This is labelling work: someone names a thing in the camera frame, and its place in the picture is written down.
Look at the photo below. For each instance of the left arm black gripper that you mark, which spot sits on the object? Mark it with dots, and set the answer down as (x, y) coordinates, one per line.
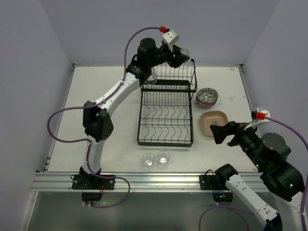
(175, 56)

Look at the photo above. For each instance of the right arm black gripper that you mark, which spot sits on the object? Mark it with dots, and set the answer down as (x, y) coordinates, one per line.
(232, 132)

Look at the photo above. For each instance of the clear drinking glass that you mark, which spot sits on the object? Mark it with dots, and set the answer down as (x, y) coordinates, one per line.
(187, 63)
(152, 79)
(163, 158)
(148, 160)

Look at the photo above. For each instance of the brown square plate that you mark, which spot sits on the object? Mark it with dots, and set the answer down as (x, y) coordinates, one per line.
(207, 119)

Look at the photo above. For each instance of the black white leaf bowl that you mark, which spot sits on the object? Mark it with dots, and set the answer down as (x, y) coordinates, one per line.
(207, 95)

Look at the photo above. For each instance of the blue patterned bowl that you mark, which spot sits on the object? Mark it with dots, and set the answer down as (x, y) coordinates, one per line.
(205, 105)

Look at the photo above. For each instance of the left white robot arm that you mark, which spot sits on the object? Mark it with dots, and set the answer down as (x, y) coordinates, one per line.
(97, 115)

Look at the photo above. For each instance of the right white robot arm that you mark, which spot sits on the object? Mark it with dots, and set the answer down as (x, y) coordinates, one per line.
(269, 155)

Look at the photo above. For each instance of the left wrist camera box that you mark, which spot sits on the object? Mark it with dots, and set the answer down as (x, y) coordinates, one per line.
(170, 38)

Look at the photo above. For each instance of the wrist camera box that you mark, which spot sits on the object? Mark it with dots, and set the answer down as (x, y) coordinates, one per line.
(259, 117)
(170, 38)

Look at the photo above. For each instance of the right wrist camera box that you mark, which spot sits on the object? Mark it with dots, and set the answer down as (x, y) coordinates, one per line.
(259, 117)

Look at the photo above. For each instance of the black wire dish rack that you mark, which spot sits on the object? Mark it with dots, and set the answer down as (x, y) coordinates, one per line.
(165, 117)

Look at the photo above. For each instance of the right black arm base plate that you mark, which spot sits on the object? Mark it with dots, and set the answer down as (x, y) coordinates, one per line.
(209, 181)

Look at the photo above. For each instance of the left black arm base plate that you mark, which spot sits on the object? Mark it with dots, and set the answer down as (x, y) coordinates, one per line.
(85, 181)

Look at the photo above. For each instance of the aluminium mounting rail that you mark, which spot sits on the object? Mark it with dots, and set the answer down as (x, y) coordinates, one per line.
(139, 182)

